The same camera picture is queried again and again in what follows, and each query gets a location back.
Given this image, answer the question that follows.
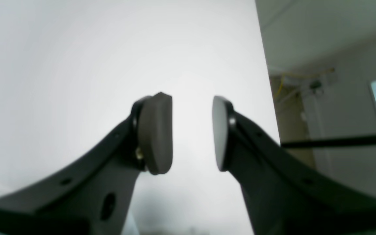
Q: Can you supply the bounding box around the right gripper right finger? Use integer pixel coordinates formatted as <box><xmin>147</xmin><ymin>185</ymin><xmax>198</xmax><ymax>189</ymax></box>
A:
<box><xmin>212</xmin><ymin>96</ymin><xmax>376</xmax><ymax>235</ymax></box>

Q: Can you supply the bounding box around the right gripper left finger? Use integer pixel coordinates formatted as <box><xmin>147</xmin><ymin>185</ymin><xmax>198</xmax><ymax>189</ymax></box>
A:
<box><xmin>0</xmin><ymin>92</ymin><xmax>173</xmax><ymax>235</ymax></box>

